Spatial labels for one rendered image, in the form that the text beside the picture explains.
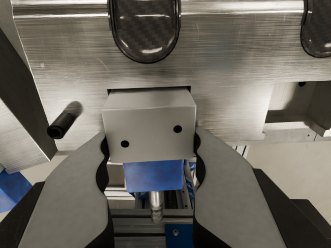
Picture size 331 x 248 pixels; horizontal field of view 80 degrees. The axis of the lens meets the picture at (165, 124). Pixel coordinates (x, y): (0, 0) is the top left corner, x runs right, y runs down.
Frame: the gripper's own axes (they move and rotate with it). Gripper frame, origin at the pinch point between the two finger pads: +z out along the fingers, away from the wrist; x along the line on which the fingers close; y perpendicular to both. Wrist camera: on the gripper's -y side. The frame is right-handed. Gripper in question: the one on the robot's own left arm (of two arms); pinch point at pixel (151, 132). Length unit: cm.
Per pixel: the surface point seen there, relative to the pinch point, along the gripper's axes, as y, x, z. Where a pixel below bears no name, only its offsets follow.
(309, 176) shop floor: 98, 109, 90
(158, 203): 7.6, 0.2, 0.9
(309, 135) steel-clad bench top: 7.8, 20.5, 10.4
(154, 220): 9.9, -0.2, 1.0
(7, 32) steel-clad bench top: -5.3, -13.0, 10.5
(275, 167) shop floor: 87, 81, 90
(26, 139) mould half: 3.0, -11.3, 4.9
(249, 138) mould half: 1.8, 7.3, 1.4
